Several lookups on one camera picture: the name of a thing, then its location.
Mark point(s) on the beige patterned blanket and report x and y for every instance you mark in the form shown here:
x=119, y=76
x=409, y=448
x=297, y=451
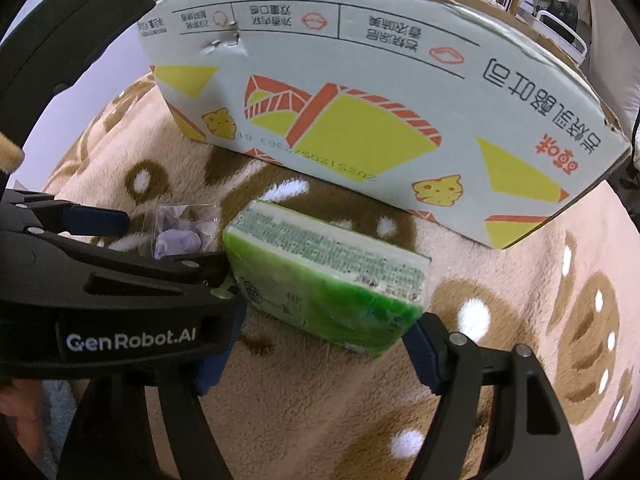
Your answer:
x=325, y=410

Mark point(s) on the green tissue pack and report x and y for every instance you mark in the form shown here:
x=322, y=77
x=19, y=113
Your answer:
x=325, y=280

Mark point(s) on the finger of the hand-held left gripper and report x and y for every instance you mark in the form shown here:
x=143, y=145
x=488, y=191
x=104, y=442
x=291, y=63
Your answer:
x=100, y=220
x=150, y=270

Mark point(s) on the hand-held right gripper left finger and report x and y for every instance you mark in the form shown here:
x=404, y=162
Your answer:
x=210, y=375

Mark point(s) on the dark curved object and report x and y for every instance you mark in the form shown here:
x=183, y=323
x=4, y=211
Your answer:
x=65, y=35

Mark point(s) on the printed cardboard box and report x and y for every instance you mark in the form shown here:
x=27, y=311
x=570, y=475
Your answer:
x=375, y=60

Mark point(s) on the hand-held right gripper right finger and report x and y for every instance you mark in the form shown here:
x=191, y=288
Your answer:
x=420, y=350

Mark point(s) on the clear bag with purple item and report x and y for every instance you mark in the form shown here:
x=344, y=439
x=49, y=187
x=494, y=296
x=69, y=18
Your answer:
x=182, y=235

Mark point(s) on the white trolley cart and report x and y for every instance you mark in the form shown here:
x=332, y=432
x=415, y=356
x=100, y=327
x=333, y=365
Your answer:
x=560, y=25

